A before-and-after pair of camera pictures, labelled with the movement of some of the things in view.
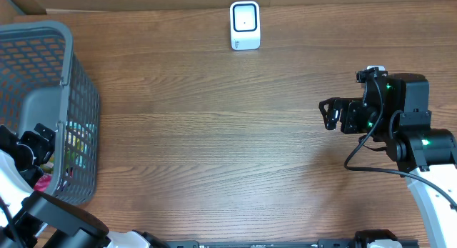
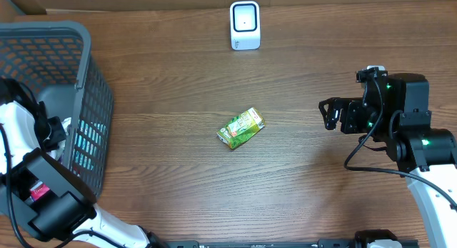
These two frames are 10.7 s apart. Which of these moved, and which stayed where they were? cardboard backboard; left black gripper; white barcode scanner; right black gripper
Moved: left black gripper
Stayed: cardboard backboard; white barcode scanner; right black gripper
